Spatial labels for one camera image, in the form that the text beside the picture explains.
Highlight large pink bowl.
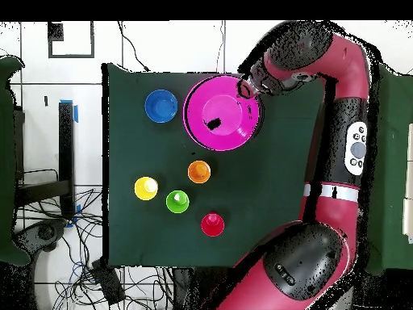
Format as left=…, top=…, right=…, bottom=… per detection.
left=182, top=74, right=263, bottom=152

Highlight orange cup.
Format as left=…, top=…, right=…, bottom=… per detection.
left=187, top=160, right=212, bottom=185

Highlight green cup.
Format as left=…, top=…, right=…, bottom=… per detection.
left=165, top=190, right=190, bottom=215

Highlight red cup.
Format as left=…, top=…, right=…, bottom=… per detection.
left=200, top=212, right=226, bottom=237

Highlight yellow cup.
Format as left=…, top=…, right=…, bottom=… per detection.
left=133, top=176, right=160, bottom=202

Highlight dark green tablecloth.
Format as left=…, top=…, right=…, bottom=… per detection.
left=102, top=62, right=325, bottom=270

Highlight blue bowl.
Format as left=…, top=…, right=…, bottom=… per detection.
left=144, top=89, right=179, bottom=124

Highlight blue tape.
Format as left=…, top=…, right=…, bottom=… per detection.
left=59, top=98, right=79, bottom=124

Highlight black power strip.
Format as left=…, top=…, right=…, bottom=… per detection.
left=90, top=259, right=126, bottom=306

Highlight black wheeled base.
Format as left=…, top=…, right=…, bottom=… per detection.
left=14, top=218, right=69, bottom=256

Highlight green-clothed side table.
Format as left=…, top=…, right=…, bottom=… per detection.
left=0, top=54, right=31, bottom=267
left=365, top=62, right=413, bottom=275

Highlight white board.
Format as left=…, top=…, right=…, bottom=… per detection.
left=402, top=122, right=413, bottom=245

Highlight thin black cable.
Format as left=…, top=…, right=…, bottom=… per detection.
left=116, top=20, right=152, bottom=73

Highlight black post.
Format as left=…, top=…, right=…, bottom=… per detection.
left=58, top=101, right=76, bottom=217

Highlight blue cable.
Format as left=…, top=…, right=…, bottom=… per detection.
left=69, top=261, right=98, bottom=285

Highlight black square frame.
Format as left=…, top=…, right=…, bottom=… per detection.
left=47, top=20, right=95, bottom=60

